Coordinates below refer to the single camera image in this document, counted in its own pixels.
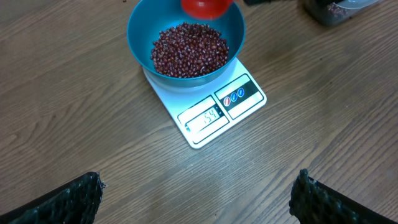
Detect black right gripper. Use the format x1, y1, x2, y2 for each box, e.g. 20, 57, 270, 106
243, 0, 272, 6

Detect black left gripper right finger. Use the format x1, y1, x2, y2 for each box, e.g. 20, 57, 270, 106
289, 169, 397, 224

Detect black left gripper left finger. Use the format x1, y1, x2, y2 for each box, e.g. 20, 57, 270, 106
1, 172, 106, 224

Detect orange scoop with blue handle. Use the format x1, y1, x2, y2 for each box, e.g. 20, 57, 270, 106
181, 0, 234, 20

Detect red beans in bowl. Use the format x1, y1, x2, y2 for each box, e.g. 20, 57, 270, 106
150, 22, 229, 78

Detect blue plastic bowl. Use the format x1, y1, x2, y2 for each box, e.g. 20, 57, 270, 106
127, 0, 246, 87

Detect white digital kitchen scale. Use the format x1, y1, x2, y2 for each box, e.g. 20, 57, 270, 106
144, 59, 267, 149

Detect clear plastic container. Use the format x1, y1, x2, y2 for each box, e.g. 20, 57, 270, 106
302, 0, 379, 26

